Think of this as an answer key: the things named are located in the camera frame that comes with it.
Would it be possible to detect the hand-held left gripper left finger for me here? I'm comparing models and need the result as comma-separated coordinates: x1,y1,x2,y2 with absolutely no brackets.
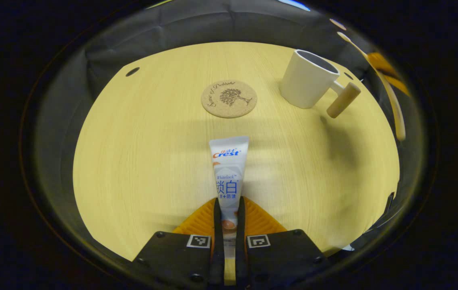
132,197,225,287

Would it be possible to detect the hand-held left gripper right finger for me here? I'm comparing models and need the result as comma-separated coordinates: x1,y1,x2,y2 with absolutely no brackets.
235,196,331,288

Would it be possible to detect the white toothbrush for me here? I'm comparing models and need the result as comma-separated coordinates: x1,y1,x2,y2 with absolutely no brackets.
336,31,407,142

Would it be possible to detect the white cup with wooden handle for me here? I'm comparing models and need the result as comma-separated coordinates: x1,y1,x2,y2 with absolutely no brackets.
279,49,362,119

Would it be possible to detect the white toothpaste tube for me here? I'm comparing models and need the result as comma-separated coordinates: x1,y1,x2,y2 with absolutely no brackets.
208,136,250,259

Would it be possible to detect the round cork coaster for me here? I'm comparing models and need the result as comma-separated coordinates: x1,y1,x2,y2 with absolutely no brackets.
200,80,258,119

